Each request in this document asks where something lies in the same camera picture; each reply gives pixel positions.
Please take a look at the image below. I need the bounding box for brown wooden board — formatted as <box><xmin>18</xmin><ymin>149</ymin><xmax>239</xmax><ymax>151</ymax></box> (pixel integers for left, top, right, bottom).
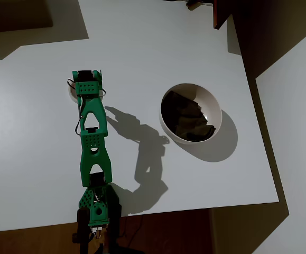
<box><xmin>212</xmin><ymin>0</ymin><xmax>235</xmax><ymax>30</ymax></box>

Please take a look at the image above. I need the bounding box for dark wooden furniture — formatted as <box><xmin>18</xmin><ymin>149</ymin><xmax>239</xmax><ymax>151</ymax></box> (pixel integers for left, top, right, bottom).
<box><xmin>0</xmin><ymin>0</ymin><xmax>54</xmax><ymax>34</ymax></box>

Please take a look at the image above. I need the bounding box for beige masking tape roll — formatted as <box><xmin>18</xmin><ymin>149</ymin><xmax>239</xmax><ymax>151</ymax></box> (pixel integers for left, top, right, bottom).
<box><xmin>67</xmin><ymin>84</ymin><xmax>79</xmax><ymax>104</ymax></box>

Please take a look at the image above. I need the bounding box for beige bowl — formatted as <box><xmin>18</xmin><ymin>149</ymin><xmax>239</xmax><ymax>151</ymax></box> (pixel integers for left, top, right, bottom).
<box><xmin>159</xmin><ymin>83</ymin><xmax>223</xmax><ymax>145</ymax></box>

